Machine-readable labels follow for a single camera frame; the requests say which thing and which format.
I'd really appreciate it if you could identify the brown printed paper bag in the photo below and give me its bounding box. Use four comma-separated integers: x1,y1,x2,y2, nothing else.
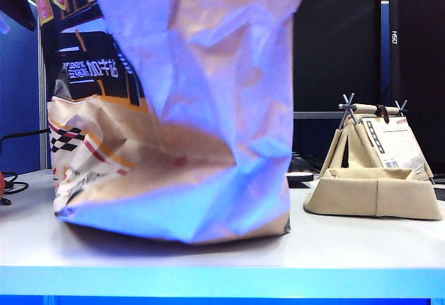
36,0,316,245

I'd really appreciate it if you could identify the blue partition panel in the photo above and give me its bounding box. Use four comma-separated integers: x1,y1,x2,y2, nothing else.
380,1,390,104
0,9,40,176

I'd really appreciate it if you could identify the large black monitor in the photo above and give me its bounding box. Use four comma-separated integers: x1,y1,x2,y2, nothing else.
293,0,382,120

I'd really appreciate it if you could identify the black keyboard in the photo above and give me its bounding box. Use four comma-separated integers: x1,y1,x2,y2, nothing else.
286,151,324,188

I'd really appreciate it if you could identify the beige fabric tent-shaped holder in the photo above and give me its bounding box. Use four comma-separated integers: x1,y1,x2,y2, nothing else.
303,92,444,221

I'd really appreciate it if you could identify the white printed paper card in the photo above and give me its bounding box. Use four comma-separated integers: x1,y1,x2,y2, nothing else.
361,116,427,174

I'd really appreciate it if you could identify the black monitor with HSO logo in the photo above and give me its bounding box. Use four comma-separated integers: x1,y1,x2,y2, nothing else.
388,0,445,177

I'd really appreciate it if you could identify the black power cable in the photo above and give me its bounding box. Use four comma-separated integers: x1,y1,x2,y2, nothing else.
0,128,51,153

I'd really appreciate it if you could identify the grey partition post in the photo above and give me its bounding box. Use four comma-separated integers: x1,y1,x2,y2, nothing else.
37,23,49,170

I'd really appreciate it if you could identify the thin black tangled cable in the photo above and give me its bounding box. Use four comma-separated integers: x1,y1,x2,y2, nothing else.
0,172,29,206

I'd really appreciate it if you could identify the brown leather strap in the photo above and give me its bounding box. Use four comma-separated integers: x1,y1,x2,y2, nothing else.
375,104,389,124

